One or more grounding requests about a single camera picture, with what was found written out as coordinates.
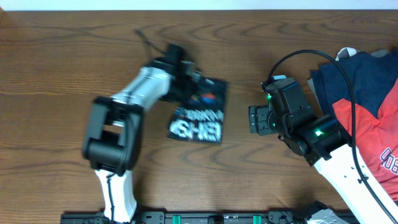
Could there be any grey white garment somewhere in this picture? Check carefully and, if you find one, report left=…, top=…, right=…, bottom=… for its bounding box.
left=335, top=47, right=361, bottom=61

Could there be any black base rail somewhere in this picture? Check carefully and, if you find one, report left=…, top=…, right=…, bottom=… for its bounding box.
left=60, top=210, right=352, bottom=224

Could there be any black orange patterned jersey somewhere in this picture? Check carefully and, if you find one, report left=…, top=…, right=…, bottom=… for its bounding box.
left=167, top=78, right=228, bottom=144

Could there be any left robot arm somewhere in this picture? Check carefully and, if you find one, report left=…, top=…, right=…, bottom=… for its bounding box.
left=82, top=44, right=201, bottom=223

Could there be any red garment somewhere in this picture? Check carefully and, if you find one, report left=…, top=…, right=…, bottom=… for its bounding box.
left=331, top=86, right=398, bottom=202

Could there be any navy blue garment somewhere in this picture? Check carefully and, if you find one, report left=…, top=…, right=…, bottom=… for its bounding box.
left=307, top=49, right=397, bottom=116

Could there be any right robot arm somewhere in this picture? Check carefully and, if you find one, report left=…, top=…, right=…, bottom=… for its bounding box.
left=249, top=75, right=397, bottom=223

